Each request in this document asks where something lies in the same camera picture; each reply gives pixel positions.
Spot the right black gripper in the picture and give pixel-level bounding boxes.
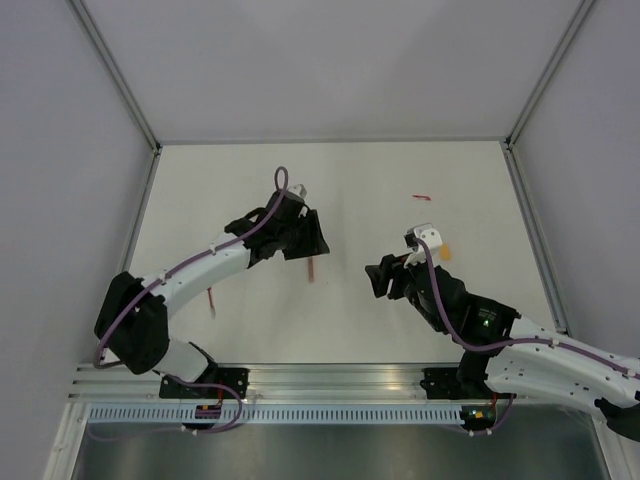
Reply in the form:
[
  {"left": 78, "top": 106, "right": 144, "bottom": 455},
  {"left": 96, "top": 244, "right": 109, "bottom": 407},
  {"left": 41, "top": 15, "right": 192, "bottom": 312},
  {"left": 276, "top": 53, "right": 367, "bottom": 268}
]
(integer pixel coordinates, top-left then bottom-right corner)
[{"left": 364, "top": 248, "right": 446, "bottom": 333}]

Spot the orange grip clear pen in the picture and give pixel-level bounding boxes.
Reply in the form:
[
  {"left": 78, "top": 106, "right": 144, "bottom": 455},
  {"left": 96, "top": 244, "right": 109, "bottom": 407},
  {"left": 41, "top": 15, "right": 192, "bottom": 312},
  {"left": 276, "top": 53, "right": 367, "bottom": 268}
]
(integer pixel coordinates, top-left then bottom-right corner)
[{"left": 307, "top": 257, "right": 315, "bottom": 284}]

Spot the red grip clear pen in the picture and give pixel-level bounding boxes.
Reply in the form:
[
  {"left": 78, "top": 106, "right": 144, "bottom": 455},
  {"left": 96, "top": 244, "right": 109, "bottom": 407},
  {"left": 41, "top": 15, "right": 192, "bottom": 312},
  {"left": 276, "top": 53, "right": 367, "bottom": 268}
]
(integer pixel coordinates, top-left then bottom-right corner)
[{"left": 207, "top": 287, "right": 216, "bottom": 319}]

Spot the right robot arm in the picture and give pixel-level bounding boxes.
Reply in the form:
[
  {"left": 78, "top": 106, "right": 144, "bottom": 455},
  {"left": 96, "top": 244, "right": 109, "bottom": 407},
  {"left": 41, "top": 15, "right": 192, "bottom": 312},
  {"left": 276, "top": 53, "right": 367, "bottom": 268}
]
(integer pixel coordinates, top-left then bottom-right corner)
[{"left": 365, "top": 255, "right": 639, "bottom": 441}]

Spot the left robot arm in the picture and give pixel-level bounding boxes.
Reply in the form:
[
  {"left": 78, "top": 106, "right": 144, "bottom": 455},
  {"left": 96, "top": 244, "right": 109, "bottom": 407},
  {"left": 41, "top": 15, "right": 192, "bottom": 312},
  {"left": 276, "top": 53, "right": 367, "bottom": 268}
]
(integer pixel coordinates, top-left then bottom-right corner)
[{"left": 94, "top": 184, "right": 330, "bottom": 398}]

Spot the orange marker cap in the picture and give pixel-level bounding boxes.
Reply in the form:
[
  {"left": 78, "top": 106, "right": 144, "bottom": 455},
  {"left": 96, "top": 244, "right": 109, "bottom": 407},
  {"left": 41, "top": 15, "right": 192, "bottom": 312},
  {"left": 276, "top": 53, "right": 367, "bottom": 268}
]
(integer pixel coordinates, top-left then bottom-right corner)
[{"left": 439, "top": 243, "right": 452, "bottom": 261}]

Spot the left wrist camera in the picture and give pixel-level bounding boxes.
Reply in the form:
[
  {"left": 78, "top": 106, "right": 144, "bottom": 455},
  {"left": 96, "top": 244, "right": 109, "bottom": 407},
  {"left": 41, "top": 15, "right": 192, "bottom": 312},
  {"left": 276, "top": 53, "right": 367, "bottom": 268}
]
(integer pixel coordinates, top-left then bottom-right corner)
[{"left": 285, "top": 184, "right": 307, "bottom": 210}]

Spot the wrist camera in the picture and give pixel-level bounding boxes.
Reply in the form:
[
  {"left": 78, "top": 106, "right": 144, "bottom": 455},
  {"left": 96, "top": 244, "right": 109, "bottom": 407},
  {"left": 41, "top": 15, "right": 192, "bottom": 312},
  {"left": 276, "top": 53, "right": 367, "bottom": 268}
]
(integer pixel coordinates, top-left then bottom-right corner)
[
  {"left": 285, "top": 184, "right": 307, "bottom": 210},
  {"left": 404, "top": 223, "right": 444, "bottom": 268}
]

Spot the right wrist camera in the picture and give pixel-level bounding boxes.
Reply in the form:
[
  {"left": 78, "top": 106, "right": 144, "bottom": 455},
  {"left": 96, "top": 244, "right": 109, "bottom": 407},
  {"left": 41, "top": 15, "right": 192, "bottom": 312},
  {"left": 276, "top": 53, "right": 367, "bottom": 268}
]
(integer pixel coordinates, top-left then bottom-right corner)
[{"left": 404, "top": 223, "right": 444, "bottom": 268}]

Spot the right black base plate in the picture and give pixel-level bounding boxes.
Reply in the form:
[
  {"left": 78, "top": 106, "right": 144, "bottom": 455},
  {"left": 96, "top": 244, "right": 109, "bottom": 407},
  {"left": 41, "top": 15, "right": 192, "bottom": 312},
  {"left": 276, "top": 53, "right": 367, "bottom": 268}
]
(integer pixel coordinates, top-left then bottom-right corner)
[{"left": 419, "top": 367, "right": 472, "bottom": 400}]

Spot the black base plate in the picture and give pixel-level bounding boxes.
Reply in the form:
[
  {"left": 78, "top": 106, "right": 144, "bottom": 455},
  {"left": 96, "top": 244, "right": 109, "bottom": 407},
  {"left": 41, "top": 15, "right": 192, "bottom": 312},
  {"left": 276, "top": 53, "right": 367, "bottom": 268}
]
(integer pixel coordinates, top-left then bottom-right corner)
[
  {"left": 159, "top": 367, "right": 250, "bottom": 401},
  {"left": 419, "top": 367, "right": 472, "bottom": 400}
]

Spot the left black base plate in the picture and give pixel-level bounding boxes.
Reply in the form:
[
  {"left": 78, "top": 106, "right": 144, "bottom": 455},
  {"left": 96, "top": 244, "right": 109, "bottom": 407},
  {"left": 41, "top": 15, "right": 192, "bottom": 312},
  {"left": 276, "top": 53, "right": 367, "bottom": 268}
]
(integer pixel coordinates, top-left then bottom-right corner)
[{"left": 159, "top": 367, "right": 250, "bottom": 401}]

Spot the white slotted cable duct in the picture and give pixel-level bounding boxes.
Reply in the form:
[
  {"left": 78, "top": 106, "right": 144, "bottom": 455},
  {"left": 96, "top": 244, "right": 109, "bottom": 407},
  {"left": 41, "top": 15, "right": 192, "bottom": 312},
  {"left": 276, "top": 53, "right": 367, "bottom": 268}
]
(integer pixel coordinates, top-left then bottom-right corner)
[{"left": 88, "top": 403, "right": 463, "bottom": 426}]

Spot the aluminium mounting rail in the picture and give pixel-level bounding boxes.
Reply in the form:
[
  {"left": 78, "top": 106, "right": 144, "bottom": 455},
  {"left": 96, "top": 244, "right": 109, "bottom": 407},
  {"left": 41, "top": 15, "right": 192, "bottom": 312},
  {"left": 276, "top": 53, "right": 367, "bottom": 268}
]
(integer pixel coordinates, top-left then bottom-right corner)
[{"left": 74, "top": 362, "right": 614, "bottom": 404}]

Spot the left aluminium frame post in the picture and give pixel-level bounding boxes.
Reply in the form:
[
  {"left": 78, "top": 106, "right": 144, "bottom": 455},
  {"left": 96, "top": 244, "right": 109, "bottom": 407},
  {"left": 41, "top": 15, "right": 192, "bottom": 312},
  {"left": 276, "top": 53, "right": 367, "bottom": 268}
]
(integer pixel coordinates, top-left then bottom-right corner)
[{"left": 65, "top": 0, "right": 161, "bottom": 154}]

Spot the aluminium frame post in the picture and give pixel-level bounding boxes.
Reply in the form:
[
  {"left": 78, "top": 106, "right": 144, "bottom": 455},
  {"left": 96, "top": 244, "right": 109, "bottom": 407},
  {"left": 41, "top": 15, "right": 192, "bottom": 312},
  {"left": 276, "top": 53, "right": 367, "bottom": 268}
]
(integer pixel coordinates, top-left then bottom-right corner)
[
  {"left": 65, "top": 0, "right": 161, "bottom": 154},
  {"left": 503, "top": 0, "right": 598, "bottom": 150}
]

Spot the right aluminium frame post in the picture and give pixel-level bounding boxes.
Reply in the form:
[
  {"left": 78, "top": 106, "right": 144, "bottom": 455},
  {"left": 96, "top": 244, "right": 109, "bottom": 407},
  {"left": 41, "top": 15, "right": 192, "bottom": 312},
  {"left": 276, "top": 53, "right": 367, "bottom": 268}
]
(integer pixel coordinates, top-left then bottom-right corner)
[{"left": 503, "top": 0, "right": 598, "bottom": 150}]

